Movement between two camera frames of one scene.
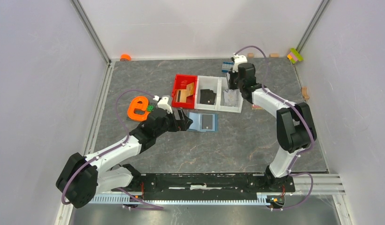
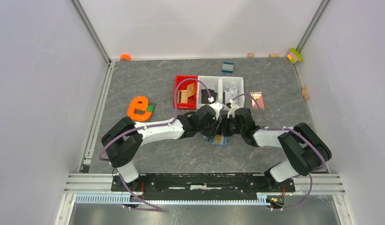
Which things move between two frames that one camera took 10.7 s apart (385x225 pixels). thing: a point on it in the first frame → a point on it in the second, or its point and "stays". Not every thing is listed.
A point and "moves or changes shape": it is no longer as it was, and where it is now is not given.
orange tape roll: [125, 57] stays
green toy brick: [150, 108] stays
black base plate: [204, 186] stays
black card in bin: [207, 96] stays
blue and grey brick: [227, 66] stays
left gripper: [182, 124] → [214, 130]
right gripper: [231, 86] → [224, 121]
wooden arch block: [305, 93] stays
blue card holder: [203, 122] moves or changes shape
